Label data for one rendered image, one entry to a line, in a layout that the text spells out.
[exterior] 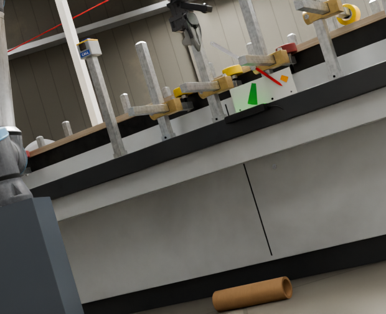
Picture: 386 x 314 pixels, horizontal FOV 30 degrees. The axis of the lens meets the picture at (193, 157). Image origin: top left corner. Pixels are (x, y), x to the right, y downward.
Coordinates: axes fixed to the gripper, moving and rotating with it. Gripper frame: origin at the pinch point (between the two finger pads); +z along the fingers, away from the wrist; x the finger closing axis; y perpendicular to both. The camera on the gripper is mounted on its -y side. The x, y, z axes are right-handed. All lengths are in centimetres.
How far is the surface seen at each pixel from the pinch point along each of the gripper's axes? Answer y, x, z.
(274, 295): -1, 3, 95
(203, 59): 6.4, -12.1, 2.3
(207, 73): 6.5, -12.1, 8.1
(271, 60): -22.3, -8.0, 13.0
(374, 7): -35, -121, -10
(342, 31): -43, -33, 9
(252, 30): -17.0, -12.1, -0.7
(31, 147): 389, -314, -43
